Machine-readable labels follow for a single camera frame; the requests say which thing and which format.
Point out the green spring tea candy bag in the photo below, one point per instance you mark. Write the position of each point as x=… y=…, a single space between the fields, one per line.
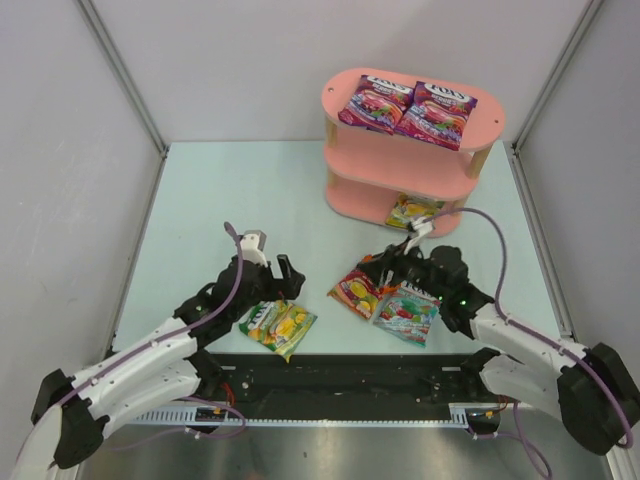
x=407 y=208

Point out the aluminium corner frame post right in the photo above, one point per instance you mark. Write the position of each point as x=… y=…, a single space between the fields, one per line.
x=577 y=35

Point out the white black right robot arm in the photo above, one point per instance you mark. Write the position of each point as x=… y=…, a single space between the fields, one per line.
x=589 y=389

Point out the orange fruits candy bag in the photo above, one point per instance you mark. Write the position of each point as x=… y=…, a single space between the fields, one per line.
x=358 y=293

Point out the aluminium corner frame post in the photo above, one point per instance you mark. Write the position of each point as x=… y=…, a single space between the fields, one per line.
x=114 y=59
x=577 y=35

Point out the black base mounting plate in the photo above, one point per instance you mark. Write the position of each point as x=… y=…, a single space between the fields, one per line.
x=438 y=378

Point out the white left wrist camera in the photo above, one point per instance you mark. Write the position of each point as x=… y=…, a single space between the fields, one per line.
x=252 y=244

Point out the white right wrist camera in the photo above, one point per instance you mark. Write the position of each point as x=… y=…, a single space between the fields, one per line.
x=418 y=229

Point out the purple berries candy bag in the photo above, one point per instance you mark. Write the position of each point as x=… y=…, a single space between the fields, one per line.
x=437 y=115
x=377 y=104

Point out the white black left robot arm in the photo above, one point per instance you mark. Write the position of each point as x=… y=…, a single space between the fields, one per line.
x=74 y=414

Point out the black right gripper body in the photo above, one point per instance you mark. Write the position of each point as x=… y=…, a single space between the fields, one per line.
x=396 y=265

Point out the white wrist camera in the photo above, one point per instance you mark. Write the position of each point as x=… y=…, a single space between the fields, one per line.
x=418 y=229
x=252 y=244

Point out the teal mint blossom candy bag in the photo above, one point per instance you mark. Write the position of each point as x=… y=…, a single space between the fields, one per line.
x=408 y=313

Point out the pink three-tier shelf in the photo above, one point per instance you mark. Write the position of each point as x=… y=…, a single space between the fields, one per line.
x=368 y=171

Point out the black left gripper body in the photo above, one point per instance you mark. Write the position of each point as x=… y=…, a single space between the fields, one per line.
x=279 y=281

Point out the aluminium corner frame post left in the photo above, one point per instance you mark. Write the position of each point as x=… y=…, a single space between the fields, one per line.
x=114 y=59

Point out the white slotted cable duct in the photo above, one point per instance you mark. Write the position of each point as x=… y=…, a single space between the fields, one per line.
x=180 y=414

